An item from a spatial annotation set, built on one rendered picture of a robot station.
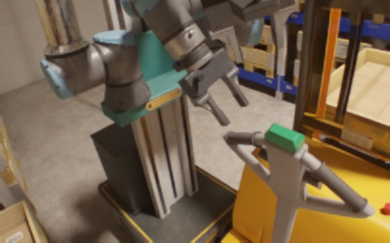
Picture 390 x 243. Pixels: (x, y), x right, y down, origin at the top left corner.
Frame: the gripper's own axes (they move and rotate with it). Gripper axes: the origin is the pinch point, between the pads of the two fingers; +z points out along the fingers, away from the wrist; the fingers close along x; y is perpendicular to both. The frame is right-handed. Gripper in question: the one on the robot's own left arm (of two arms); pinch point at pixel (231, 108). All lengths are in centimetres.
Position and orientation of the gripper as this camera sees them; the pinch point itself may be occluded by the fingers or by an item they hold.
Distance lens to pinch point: 65.6
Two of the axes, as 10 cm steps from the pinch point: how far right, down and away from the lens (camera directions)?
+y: 4.3, -0.5, -9.0
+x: 6.9, -6.2, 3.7
